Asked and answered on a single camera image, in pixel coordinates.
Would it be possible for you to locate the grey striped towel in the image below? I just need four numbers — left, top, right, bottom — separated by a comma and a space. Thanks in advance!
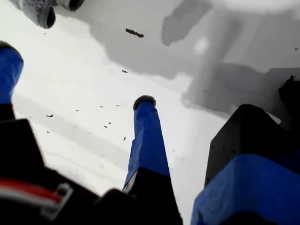
9, 0, 85, 29

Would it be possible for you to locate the gripper red white wire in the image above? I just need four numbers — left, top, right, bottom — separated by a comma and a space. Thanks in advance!
0, 178, 74, 220

